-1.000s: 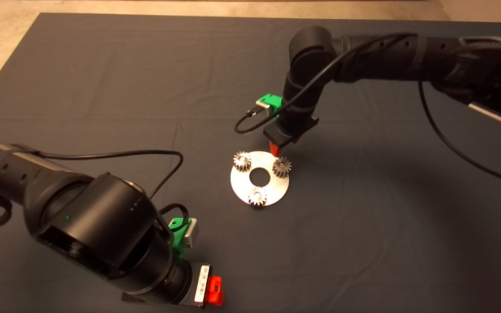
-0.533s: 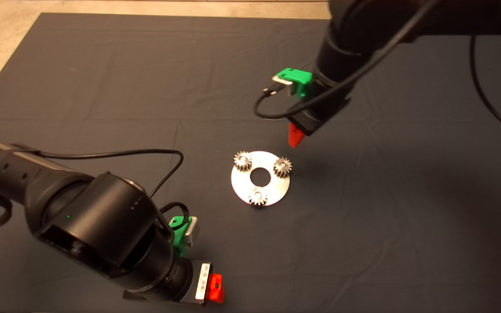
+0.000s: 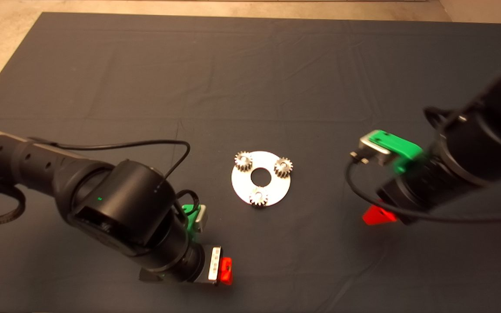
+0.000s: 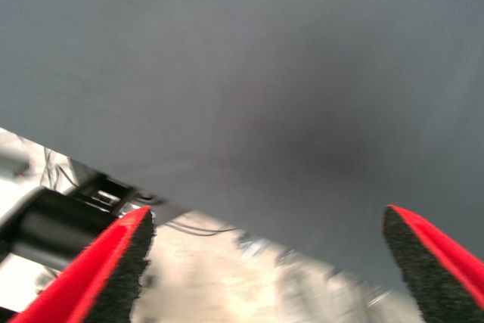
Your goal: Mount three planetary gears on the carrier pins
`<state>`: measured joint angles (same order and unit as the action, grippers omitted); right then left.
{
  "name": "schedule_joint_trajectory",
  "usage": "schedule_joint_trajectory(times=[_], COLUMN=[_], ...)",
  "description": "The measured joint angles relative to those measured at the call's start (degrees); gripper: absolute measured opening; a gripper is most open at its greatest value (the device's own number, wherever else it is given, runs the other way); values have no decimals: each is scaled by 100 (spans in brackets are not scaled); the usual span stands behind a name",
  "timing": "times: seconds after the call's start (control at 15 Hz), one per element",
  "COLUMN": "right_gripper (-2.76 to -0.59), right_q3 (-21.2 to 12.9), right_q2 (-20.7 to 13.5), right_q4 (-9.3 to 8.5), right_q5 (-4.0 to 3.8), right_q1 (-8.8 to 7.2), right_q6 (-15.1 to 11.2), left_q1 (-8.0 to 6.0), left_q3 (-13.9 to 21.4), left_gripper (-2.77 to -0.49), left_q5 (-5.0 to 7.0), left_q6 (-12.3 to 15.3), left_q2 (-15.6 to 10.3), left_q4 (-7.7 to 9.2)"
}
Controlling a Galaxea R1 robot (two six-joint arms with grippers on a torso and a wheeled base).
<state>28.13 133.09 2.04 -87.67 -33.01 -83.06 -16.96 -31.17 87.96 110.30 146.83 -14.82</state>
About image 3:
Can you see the silver left camera box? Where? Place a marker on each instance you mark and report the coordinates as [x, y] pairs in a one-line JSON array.
[[201, 219]]

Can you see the round metal carrier plate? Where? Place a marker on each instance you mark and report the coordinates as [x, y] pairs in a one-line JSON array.
[[276, 189]]

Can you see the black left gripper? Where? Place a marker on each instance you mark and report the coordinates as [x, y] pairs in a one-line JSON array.
[[215, 265]]

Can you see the green left camera mount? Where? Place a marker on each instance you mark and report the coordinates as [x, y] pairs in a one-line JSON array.
[[189, 215]]

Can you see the dark grey table cloth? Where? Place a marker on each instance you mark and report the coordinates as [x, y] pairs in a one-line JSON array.
[[320, 65]]

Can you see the silver right camera box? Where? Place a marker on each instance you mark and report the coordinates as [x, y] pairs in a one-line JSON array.
[[374, 150]]

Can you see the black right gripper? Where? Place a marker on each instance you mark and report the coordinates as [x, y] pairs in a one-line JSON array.
[[415, 191]]

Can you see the silver camera box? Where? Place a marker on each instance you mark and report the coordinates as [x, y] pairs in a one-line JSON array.
[[201, 219], [374, 150]]

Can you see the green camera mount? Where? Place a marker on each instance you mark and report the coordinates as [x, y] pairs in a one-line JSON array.
[[400, 148], [189, 215]]

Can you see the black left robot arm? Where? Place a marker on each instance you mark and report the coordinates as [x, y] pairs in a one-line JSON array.
[[124, 208]]

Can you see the small steel planetary gear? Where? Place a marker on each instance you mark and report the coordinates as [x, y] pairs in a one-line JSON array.
[[280, 167], [255, 199], [240, 161]]

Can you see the green right camera mount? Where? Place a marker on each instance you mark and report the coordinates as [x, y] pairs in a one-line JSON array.
[[400, 148]]

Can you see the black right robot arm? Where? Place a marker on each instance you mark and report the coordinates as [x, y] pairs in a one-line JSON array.
[[494, 130]]

